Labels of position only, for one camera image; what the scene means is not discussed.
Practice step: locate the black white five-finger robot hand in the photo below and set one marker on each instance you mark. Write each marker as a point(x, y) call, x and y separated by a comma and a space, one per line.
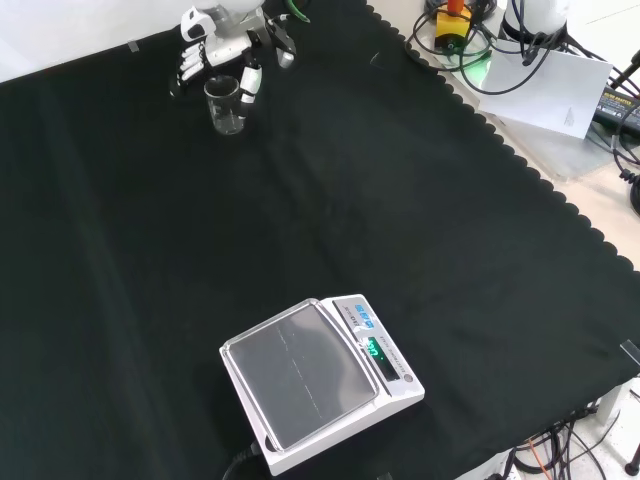
point(225, 47)

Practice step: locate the clear glass beaker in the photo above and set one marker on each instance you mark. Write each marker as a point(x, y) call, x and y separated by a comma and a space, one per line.
point(226, 112)

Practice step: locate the clear tape piece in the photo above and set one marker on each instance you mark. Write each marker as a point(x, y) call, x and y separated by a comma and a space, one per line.
point(631, 352)
point(135, 46)

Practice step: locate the black bench cloth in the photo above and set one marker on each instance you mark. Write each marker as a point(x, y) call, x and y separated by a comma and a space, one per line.
point(300, 210)

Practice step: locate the yellow stop button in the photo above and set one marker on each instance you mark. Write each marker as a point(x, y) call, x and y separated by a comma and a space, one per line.
point(452, 27)

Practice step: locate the pale board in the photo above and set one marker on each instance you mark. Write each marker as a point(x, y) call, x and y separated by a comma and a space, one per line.
point(545, 90)

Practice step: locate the white electronic balance steel pan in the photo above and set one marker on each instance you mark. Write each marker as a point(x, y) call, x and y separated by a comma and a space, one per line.
point(300, 380)

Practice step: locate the black power adapter yellow label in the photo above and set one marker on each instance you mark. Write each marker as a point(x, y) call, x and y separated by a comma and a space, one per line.
point(617, 107)

